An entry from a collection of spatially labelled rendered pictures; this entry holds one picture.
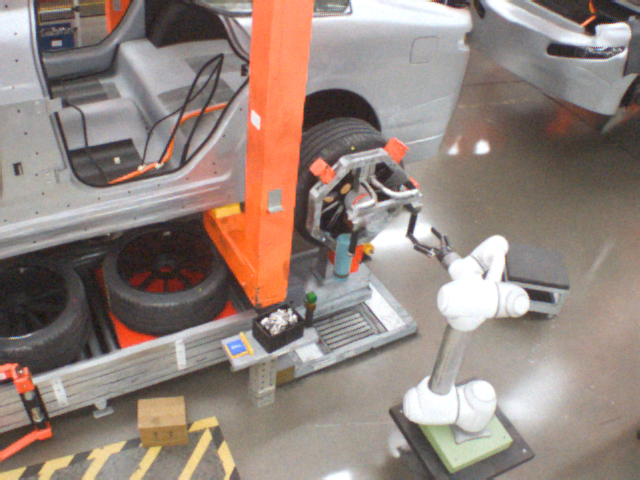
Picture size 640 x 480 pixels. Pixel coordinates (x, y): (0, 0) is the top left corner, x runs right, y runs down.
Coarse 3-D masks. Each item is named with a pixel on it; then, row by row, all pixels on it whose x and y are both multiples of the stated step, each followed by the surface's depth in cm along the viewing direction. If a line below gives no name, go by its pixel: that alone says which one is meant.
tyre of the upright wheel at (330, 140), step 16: (320, 128) 289; (336, 128) 287; (352, 128) 288; (368, 128) 293; (304, 144) 286; (320, 144) 282; (336, 144) 279; (352, 144) 280; (368, 144) 285; (384, 144) 291; (304, 160) 282; (336, 160) 281; (400, 160) 304; (304, 176) 279; (304, 192) 283; (304, 208) 290; (304, 224) 296
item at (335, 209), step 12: (384, 168) 304; (348, 180) 296; (384, 180) 315; (336, 192) 297; (348, 192) 308; (336, 204) 333; (324, 216) 324; (336, 216) 308; (324, 228) 310; (336, 228) 318; (348, 228) 319
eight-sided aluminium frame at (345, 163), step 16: (352, 160) 276; (368, 160) 280; (384, 160) 285; (336, 176) 276; (320, 192) 277; (400, 192) 305; (320, 208) 283; (400, 208) 313; (320, 240) 297; (336, 240) 309; (368, 240) 315
